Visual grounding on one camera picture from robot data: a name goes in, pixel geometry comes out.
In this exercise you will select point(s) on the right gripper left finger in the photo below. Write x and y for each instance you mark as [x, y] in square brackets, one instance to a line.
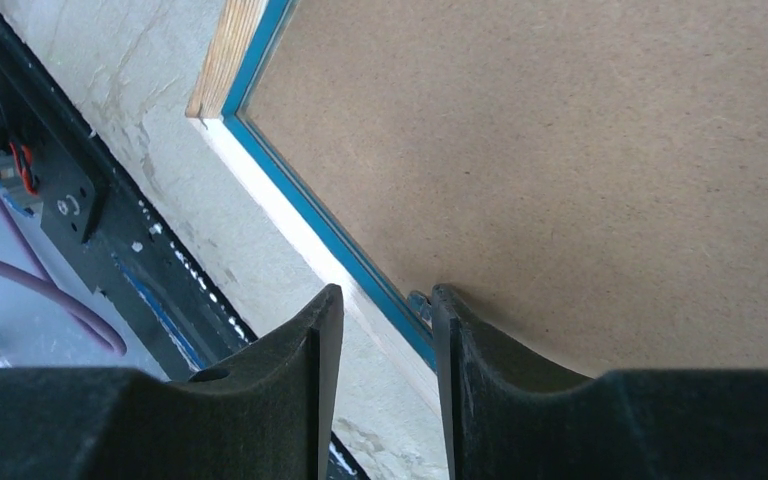
[265, 412]

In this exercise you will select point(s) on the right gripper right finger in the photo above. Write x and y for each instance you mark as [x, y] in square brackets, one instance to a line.
[510, 413]

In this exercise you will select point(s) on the blue wooden picture frame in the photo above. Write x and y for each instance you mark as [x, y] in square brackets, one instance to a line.
[243, 41]

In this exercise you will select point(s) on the brown cardboard backing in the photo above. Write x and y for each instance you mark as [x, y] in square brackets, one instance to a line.
[591, 175]

